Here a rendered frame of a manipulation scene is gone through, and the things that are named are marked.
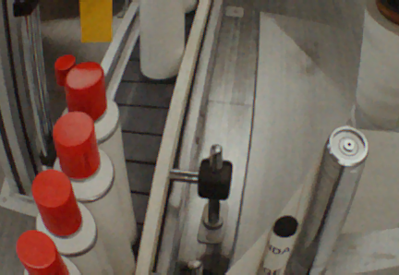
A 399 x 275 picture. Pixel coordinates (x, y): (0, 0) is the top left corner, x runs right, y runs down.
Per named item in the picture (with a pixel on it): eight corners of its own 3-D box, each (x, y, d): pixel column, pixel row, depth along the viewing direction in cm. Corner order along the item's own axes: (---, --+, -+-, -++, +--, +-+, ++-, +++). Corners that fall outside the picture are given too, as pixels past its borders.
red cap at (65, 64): (54, 87, 79) (52, 70, 77) (59, 71, 82) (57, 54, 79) (74, 86, 79) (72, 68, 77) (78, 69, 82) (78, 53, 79)
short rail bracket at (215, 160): (225, 235, 64) (232, 161, 55) (197, 233, 64) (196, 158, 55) (229, 212, 66) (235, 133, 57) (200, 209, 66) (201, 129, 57)
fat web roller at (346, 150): (323, 286, 52) (374, 170, 39) (282, 288, 53) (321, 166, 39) (328, 252, 56) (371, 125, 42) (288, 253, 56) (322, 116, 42)
